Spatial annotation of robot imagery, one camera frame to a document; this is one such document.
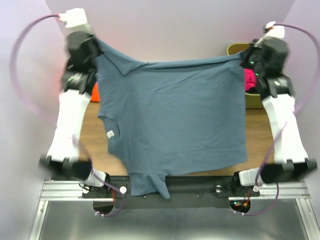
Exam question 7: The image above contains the blue-grey t-shirt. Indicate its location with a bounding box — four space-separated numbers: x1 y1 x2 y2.
96 42 247 199

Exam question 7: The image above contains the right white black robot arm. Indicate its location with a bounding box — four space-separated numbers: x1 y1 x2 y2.
230 37 318 195

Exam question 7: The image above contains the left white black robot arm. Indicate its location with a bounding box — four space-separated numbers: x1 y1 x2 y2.
39 31 111 197

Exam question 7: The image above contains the folded orange t-shirt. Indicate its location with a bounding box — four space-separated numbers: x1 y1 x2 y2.
91 83 100 103

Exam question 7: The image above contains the crumpled pink t-shirt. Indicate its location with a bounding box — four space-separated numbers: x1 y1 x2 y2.
244 68 257 92

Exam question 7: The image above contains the crumpled black t-shirt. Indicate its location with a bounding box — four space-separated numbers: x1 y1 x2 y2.
245 86 259 95

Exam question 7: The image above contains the olive green plastic bin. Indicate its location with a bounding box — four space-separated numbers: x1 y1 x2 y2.
226 42 263 109

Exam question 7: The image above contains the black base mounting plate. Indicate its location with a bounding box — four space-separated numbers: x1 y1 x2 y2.
82 174 261 210

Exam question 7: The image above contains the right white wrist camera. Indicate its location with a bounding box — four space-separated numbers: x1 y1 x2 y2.
262 21 285 39

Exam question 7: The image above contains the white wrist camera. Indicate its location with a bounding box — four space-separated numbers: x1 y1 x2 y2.
262 21 285 39
58 8 88 28

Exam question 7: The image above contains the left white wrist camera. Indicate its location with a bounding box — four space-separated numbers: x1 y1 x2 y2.
58 8 88 28

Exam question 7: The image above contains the aluminium extrusion rail frame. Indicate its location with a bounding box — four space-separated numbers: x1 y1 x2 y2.
30 178 320 240

